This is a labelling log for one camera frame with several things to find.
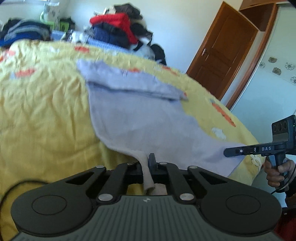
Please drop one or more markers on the grey floral pillow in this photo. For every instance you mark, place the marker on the grey floral pillow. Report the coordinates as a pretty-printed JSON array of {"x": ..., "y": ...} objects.
[{"x": 51, "y": 11}]

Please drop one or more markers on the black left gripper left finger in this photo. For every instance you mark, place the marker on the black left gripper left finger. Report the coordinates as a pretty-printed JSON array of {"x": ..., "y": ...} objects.
[{"x": 58, "y": 208}]

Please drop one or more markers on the black clothes on pile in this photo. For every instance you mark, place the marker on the black clothes on pile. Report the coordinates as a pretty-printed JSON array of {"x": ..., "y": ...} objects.
[{"x": 137, "y": 24}]

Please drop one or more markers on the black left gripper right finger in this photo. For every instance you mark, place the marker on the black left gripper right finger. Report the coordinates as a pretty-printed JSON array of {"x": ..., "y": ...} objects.
[{"x": 229, "y": 206}]

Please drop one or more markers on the brown wooden door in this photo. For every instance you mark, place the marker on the brown wooden door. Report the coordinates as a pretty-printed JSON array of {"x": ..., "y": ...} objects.
[{"x": 223, "y": 51}]

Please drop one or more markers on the yellow carrot-print quilt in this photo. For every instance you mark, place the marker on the yellow carrot-print quilt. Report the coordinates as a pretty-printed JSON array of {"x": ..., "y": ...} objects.
[{"x": 46, "y": 131}]

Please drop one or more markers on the stack of dark folded clothes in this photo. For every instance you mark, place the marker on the stack of dark folded clothes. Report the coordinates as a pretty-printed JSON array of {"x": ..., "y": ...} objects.
[{"x": 19, "y": 29}]

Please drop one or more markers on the red puffer jacket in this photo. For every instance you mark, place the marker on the red puffer jacket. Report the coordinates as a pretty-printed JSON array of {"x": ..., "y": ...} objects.
[{"x": 119, "y": 20}]

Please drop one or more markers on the navy blue jacket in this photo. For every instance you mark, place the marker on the navy blue jacket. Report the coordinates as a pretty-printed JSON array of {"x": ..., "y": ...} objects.
[{"x": 107, "y": 33}]

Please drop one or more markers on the black and white crumpled cloth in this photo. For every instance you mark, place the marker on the black and white crumpled cloth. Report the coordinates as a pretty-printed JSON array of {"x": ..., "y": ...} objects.
[{"x": 75, "y": 37}]

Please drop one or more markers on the blue knitted blanket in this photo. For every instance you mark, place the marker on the blue knitted blanket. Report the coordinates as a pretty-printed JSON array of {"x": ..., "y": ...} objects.
[{"x": 57, "y": 35}]

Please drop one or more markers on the lavender long-sleeve shirt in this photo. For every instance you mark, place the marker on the lavender long-sleeve shirt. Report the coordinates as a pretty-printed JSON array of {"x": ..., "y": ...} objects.
[{"x": 136, "y": 114}]

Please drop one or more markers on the black bag by wall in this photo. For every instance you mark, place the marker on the black bag by wall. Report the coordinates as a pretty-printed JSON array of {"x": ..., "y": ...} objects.
[{"x": 159, "y": 54}]

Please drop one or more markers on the green plastic chair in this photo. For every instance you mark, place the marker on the green plastic chair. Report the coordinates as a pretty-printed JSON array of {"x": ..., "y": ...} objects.
[{"x": 63, "y": 24}]

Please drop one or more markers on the person's right hand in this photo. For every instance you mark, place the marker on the person's right hand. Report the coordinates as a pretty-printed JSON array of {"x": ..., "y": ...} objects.
[{"x": 274, "y": 175}]

